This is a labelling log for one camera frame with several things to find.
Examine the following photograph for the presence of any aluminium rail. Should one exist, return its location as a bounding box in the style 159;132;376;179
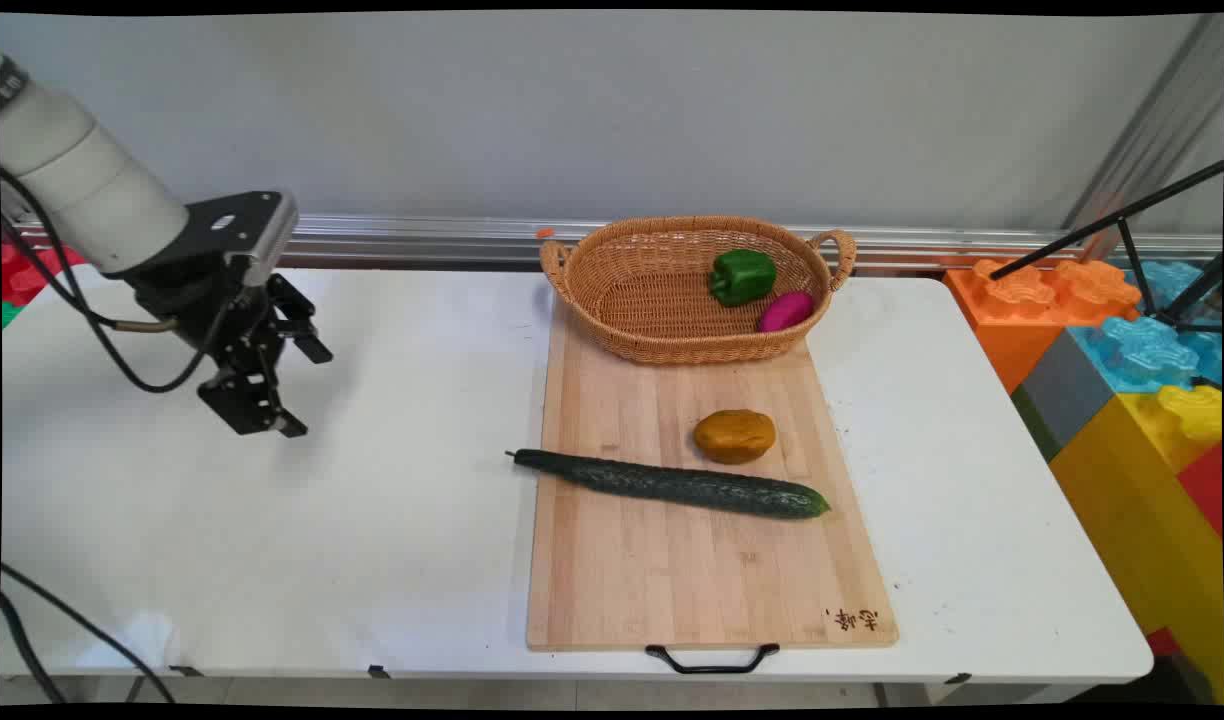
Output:
12;212;1223;273

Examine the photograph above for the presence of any black tripod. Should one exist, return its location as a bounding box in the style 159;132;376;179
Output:
989;160;1224;333

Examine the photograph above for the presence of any dark green cucumber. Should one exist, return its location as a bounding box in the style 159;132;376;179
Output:
505;449;832;521

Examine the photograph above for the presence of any orange foam block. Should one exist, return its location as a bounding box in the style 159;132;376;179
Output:
944;257;1143;394

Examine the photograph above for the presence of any green bell pepper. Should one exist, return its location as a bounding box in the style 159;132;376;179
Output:
709;249;778;308

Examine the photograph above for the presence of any wooden cutting board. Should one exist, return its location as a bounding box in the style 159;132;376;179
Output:
525;290;900;653

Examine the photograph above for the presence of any brown potato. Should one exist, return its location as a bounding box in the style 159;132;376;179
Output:
693;409;778;466

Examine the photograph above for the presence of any woven wicker basket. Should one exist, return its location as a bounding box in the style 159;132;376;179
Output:
539;215;858;366

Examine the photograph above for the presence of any black cable with metal connector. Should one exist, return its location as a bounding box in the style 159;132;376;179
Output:
0;215;181;334

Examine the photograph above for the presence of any black cutting board handle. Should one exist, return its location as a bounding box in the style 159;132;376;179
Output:
645;643;781;676

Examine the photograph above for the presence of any red foam block beside yellow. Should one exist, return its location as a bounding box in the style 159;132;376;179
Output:
1176;444;1224;538

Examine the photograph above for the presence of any purple toy eggplant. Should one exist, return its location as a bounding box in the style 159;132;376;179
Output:
758;291;816;334

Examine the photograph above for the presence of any grey foam block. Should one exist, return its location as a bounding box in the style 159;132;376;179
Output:
1010;328;1119;462

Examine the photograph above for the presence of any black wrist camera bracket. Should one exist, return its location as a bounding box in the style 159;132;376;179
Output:
102;190;301;291

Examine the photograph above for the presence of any red foam block behind rail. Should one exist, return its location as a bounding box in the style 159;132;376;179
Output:
1;240;89;309

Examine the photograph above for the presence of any blue foam block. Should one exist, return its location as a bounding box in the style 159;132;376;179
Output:
1067;261;1224;394

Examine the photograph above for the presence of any plain black cable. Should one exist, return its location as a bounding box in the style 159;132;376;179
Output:
0;168;235;394

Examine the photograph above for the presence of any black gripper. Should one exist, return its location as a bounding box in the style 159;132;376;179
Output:
122;263;334;439

